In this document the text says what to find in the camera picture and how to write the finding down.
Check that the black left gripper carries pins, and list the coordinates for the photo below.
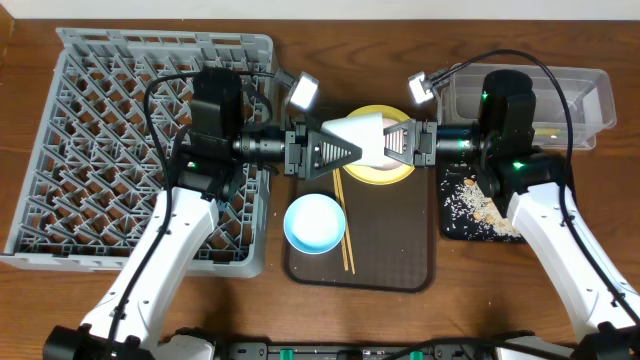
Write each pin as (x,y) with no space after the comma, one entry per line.
(294,159)

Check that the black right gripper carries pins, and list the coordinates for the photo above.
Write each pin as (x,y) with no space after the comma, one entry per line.
(424,130)

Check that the white cup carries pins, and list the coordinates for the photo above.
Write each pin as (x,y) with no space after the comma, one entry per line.
(366,132)

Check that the light blue bowl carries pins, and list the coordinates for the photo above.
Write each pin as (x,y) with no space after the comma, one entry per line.
(310,224)

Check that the rice food waste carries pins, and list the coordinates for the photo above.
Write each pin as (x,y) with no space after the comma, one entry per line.
(468,215)

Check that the green snack wrapper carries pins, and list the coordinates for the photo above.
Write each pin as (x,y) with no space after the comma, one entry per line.
(548,132)

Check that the pink small plate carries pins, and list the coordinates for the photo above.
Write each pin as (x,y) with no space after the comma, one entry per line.
(389,163)

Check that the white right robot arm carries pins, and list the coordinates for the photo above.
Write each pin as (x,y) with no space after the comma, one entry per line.
(530,188)

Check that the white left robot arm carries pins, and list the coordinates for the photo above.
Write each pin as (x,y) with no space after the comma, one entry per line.
(203,169)

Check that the black waste tray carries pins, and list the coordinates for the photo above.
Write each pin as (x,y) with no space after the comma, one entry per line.
(501,178)

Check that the wooden chopstick left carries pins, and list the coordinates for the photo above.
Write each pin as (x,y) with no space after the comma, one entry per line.
(341,218)

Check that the wooden chopstick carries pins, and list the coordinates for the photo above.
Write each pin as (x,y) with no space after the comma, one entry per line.
(347,235)
(341,218)

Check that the yellow plate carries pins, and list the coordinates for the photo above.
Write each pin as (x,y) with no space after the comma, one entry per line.
(375,176)

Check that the wooden chopstick right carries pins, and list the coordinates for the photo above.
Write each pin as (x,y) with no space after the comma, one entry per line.
(347,235)

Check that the brown serving tray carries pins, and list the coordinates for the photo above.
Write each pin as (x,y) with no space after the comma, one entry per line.
(393,235)

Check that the clear plastic bin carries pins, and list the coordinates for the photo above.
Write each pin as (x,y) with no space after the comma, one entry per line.
(588,93)

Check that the grey dish rack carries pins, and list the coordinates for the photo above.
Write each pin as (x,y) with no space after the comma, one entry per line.
(91,182)

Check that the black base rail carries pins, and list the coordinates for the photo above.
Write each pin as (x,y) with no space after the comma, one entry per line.
(350,351)

